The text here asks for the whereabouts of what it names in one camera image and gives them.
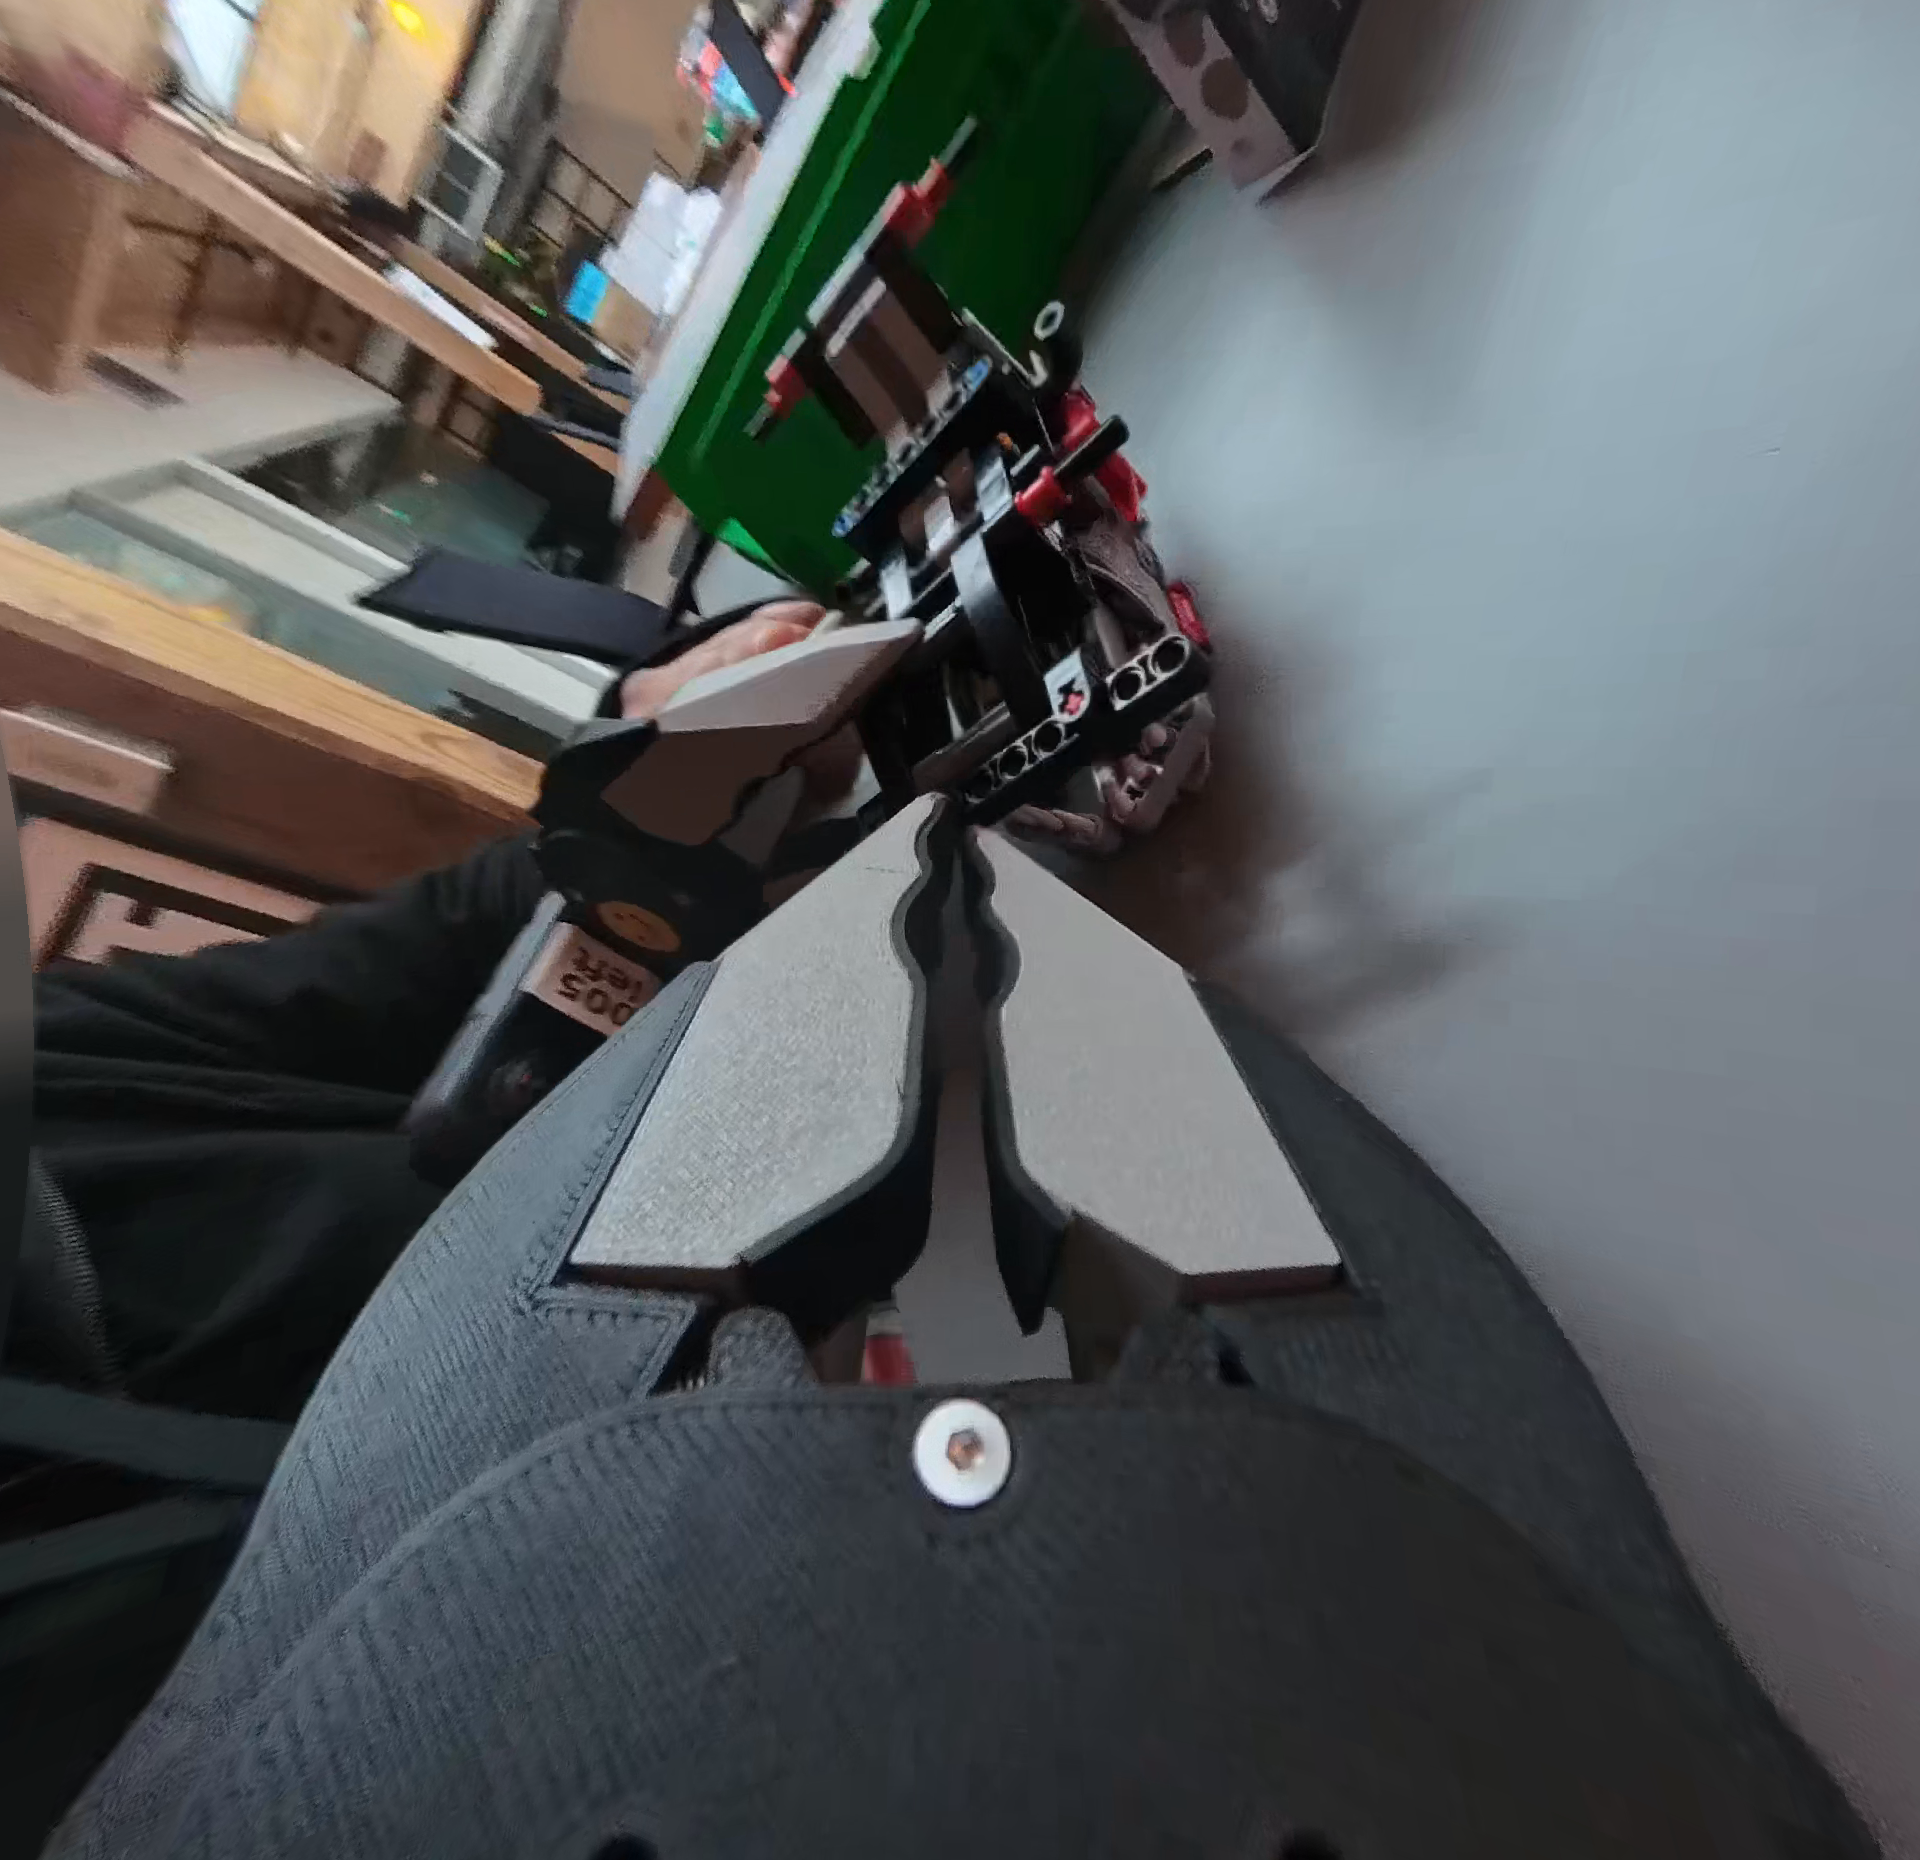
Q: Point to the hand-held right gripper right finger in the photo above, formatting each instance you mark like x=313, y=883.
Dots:
x=1140, y=1110

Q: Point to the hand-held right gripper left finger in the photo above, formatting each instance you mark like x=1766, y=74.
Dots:
x=767, y=1110

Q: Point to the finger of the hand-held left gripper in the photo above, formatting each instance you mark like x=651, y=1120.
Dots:
x=692, y=787
x=796, y=681

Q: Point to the red and grey lego model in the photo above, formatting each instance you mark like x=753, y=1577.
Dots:
x=1037, y=643

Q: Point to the person's left forearm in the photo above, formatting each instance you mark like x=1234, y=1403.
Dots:
x=226, y=1079

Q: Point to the small red lego piece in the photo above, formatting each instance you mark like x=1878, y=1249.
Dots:
x=887, y=1359

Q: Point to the person's left hand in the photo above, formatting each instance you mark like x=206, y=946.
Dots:
x=719, y=648

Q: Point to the black flat pad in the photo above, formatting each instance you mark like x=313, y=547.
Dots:
x=510, y=600

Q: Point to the wooden desk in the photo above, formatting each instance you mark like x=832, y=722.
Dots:
x=226, y=706

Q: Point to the green plastic bin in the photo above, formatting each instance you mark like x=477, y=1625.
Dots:
x=960, y=119

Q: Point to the long wooden table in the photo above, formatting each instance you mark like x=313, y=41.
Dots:
x=330, y=270

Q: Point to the dark cardboard box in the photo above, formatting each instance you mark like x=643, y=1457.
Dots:
x=1275, y=29

